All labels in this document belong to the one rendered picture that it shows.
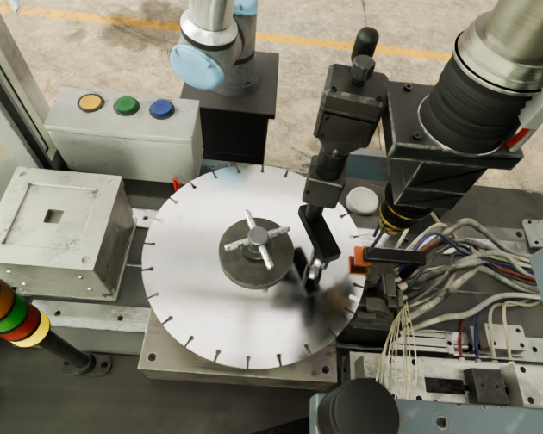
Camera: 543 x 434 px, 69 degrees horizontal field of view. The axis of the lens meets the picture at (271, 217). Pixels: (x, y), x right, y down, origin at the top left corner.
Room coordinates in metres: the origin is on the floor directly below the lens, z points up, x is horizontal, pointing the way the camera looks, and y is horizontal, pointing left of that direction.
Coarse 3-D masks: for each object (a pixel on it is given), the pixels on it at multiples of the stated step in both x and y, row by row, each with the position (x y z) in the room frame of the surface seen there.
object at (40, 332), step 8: (40, 312) 0.11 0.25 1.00; (40, 320) 0.10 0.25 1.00; (48, 320) 0.11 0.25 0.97; (40, 328) 0.10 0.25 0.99; (48, 328) 0.10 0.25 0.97; (32, 336) 0.09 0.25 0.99; (40, 336) 0.09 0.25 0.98; (16, 344) 0.08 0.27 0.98; (24, 344) 0.08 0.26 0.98; (32, 344) 0.08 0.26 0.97
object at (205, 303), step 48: (192, 192) 0.35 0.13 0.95; (240, 192) 0.36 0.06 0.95; (288, 192) 0.38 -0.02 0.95; (192, 240) 0.26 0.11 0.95; (336, 240) 0.30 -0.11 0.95; (192, 288) 0.19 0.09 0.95; (240, 288) 0.20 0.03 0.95; (288, 288) 0.21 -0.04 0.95; (336, 288) 0.22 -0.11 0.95; (192, 336) 0.13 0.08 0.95; (240, 336) 0.14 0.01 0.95; (288, 336) 0.15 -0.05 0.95; (336, 336) 0.16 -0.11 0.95
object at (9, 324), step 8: (16, 296) 0.11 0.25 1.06; (16, 304) 0.10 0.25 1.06; (24, 304) 0.11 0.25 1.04; (16, 312) 0.10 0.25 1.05; (24, 312) 0.10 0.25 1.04; (0, 320) 0.08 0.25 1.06; (8, 320) 0.09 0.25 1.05; (16, 320) 0.09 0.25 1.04; (0, 328) 0.08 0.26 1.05; (8, 328) 0.08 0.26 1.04
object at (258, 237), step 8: (248, 216) 0.29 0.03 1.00; (248, 224) 0.28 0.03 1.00; (248, 232) 0.26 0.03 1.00; (256, 232) 0.26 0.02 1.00; (264, 232) 0.27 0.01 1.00; (272, 232) 0.27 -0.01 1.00; (280, 232) 0.27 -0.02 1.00; (240, 240) 0.25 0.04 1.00; (248, 240) 0.25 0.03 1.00; (256, 240) 0.25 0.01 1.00; (264, 240) 0.25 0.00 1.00; (232, 248) 0.24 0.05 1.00; (248, 248) 0.25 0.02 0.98; (256, 248) 0.25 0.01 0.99; (264, 248) 0.24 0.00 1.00; (264, 256) 0.23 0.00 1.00; (272, 264) 0.22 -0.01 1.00
